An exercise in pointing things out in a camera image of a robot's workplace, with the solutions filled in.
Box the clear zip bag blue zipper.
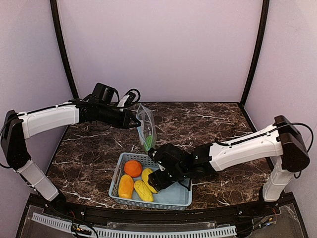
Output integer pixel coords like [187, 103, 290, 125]
[136, 104, 157, 148]

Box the green toy bitter gourd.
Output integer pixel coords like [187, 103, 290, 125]
[144, 135, 155, 152]

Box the yellow wrinkled toy fruit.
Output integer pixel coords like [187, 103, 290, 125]
[134, 180, 154, 202]

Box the orange toy fruit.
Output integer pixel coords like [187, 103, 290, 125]
[124, 160, 143, 178]

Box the orange yellow toy mango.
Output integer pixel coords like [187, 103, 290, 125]
[118, 175, 134, 199]

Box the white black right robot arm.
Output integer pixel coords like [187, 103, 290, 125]
[148, 116, 310, 202]

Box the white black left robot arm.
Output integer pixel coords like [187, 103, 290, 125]
[0, 99, 141, 202]

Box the light blue perforated plastic basket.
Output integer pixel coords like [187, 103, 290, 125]
[108, 153, 192, 210]

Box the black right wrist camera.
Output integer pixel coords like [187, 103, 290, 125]
[147, 143, 191, 171]

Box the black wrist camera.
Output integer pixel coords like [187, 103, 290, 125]
[147, 143, 191, 171]
[92, 83, 115, 104]

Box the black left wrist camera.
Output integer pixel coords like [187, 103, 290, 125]
[92, 83, 115, 104]

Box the black table front rail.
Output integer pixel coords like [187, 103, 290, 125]
[56, 202, 257, 224]

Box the white slotted cable duct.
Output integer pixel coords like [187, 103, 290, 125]
[32, 212, 237, 238]

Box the black frame post left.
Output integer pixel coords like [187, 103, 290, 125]
[50, 0, 79, 99]

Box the black frame post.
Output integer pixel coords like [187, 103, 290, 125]
[50, 0, 79, 99]
[239, 0, 270, 108]

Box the black frame post right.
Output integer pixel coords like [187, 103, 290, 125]
[239, 0, 270, 108]

